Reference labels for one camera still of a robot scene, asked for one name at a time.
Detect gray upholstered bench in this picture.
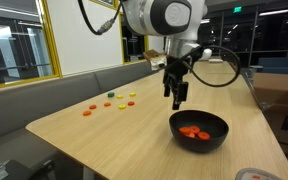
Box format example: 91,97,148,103
0,59,167,180

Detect black looping gripper cable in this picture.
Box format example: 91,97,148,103
170,44,242,89

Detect yellow framed glass window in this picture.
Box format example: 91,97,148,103
118,13,149,64
0,0,63,93

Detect black equipment case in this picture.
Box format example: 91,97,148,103
0,159,57,180

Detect long ceiling light strip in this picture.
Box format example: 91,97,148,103
258,8,288,17

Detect open brown cardboard box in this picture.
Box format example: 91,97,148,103
250,72,288,168

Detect blue sofa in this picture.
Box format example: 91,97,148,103
257,56,288,80

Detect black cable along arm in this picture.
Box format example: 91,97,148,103
77,0,124,36

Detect brown wooden chair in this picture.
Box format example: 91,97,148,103
228,54,241,73

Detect black bowl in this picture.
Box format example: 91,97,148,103
169,109,230,154

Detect large orange ring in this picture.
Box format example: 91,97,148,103
178,126,191,135
188,125,201,134

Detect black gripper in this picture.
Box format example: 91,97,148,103
163,54,194,111

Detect light wooden table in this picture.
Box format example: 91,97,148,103
190,60,237,76

